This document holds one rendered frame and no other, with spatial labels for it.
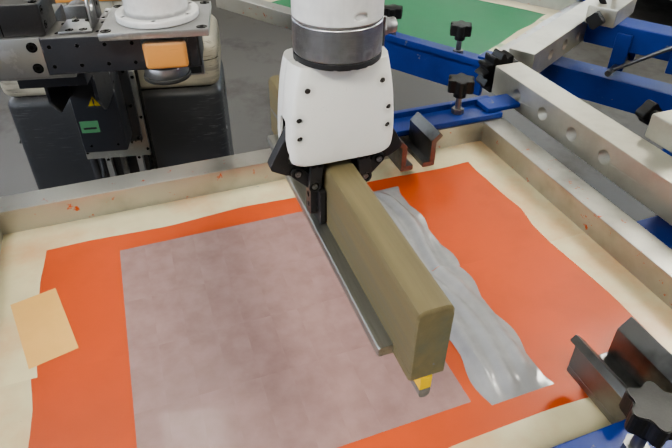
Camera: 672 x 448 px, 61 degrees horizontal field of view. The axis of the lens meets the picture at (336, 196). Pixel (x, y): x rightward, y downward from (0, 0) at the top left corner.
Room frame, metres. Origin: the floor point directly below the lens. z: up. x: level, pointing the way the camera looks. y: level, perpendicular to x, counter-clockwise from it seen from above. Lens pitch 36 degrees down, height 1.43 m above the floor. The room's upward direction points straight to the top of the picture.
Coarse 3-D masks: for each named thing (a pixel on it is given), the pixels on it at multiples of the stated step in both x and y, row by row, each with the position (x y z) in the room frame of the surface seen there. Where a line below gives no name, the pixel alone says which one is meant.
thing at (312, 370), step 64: (512, 256) 0.53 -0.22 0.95; (256, 320) 0.43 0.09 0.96; (320, 320) 0.43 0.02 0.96; (512, 320) 0.43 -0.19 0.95; (576, 320) 0.43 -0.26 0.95; (64, 384) 0.35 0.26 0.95; (128, 384) 0.35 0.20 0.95; (192, 384) 0.35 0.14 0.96; (256, 384) 0.35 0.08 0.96; (320, 384) 0.35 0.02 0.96; (384, 384) 0.35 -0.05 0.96; (448, 384) 0.35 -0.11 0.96; (576, 384) 0.35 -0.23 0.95
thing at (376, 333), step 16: (272, 144) 0.60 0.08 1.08; (288, 176) 0.53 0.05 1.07; (304, 192) 0.50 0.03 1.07; (304, 208) 0.47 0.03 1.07; (320, 224) 0.45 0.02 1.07; (320, 240) 0.43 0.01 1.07; (336, 256) 0.40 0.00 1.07; (336, 272) 0.38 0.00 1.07; (352, 272) 0.38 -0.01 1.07; (352, 288) 0.36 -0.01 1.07; (352, 304) 0.35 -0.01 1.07; (368, 304) 0.34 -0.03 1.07; (368, 320) 0.32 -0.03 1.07; (368, 336) 0.31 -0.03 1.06; (384, 336) 0.31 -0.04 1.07; (384, 352) 0.30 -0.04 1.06
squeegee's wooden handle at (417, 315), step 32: (352, 192) 0.41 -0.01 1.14; (352, 224) 0.38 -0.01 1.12; (384, 224) 0.37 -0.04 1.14; (352, 256) 0.38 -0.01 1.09; (384, 256) 0.33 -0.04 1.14; (416, 256) 0.33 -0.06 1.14; (384, 288) 0.32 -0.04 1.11; (416, 288) 0.30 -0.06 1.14; (384, 320) 0.32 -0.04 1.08; (416, 320) 0.27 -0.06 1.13; (448, 320) 0.28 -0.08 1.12; (416, 352) 0.27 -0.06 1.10
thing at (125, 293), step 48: (432, 192) 0.67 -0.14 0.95; (480, 192) 0.67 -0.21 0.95; (96, 240) 0.56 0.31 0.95; (144, 240) 0.56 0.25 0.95; (192, 240) 0.56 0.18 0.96; (240, 240) 0.56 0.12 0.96; (288, 240) 0.56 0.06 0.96; (480, 240) 0.56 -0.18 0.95; (528, 240) 0.56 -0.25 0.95; (48, 288) 0.48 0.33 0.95; (96, 288) 0.48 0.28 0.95; (144, 288) 0.48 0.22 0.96; (192, 288) 0.48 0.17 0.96; (240, 288) 0.48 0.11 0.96; (288, 288) 0.48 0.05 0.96; (336, 288) 0.48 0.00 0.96; (96, 336) 0.41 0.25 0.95; (144, 336) 0.41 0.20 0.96
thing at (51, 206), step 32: (448, 128) 0.80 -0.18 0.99; (480, 128) 0.82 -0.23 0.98; (512, 128) 0.80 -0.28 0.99; (224, 160) 0.70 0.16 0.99; (256, 160) 0.70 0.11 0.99; (512, 160) 0.74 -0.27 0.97; (544, 160) 0.70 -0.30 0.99; (32, 192) 0.62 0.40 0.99; (64, 192) 0.62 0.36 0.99; (96, 192) 0.62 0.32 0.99; (128, 192) 0.63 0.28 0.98; (160, 192) 0.64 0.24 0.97; (192, 192) 0.66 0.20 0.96; (544, 192) 0.66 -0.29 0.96; (576, 192) 0.62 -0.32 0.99; (0, 224) 0.58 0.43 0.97; (32, 224) 0.59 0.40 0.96; (576, 224) 0.60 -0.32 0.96; (608, 224) 0.55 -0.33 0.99; (640, 256) 0.50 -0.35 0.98
